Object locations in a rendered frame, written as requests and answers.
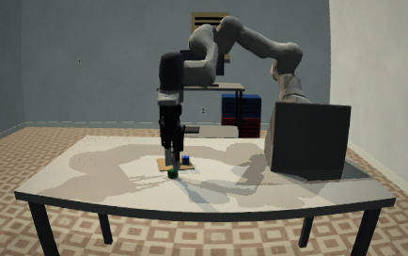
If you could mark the green die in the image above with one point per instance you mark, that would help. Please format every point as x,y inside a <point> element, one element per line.
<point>172,173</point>

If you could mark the tan flat mat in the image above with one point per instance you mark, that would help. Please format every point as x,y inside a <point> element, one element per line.
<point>162,167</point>

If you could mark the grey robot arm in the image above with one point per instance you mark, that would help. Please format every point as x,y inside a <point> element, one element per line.
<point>202,73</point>

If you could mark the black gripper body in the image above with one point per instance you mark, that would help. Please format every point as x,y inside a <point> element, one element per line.
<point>174,111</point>

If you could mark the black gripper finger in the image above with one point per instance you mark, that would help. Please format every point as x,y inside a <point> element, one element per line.
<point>166,137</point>
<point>177,143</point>

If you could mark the blue die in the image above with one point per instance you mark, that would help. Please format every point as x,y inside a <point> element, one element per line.
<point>185,159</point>

